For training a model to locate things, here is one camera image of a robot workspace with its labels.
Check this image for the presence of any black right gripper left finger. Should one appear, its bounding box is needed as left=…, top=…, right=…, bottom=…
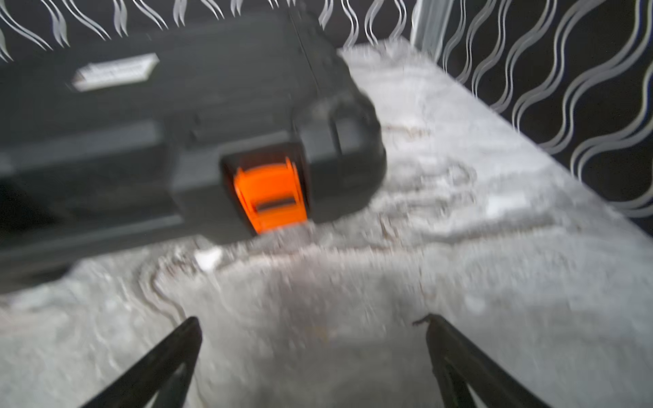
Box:
left=84, top=316, right=202, bottom=407

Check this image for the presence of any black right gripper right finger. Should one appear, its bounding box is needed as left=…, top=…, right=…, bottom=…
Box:
left=413, top=314, right=548, bottom=407

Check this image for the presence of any black plastic tool case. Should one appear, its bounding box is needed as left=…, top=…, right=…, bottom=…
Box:
left=1, top=5, right=387, bottom=293

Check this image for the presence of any aluminium frame post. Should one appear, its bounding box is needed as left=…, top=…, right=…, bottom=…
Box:
left=410, top=0, right=454, bottom=62

